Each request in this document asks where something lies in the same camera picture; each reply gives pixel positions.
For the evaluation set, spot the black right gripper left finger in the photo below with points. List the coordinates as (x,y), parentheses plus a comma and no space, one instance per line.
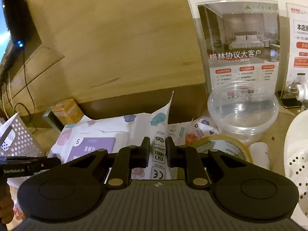
(127,158)

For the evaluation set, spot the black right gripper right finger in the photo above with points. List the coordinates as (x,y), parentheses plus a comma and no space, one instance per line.
(190,161)

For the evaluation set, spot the small floral wrapped packet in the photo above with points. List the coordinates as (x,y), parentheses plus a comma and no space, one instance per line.
(189,132)

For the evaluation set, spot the white perforated plastic basket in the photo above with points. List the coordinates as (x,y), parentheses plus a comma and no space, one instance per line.
(17,141)

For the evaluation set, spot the clear packing tape roll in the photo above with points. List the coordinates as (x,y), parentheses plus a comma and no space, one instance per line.
(225,144)

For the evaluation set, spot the green small box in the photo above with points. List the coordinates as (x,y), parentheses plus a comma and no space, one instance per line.
(52,120)

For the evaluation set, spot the white paper cup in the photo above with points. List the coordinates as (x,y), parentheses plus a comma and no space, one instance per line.
(260,154)

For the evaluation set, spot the clear plastic round container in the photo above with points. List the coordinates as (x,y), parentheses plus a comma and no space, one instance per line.
(242,110)

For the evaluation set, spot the orange bricks toy box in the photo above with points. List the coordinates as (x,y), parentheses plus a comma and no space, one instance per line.
(68,112)

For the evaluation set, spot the white perforated round bowl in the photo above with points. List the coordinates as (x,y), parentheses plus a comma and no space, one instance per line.
(295,157)

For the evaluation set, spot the acrylic hotel advert sign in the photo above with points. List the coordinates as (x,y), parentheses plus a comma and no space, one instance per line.
(239,41)

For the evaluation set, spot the acrylic orange notice sign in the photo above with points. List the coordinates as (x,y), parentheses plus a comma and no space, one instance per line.
(298,22)

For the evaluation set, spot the wall mounted television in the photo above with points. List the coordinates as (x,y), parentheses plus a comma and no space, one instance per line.
(17,29)

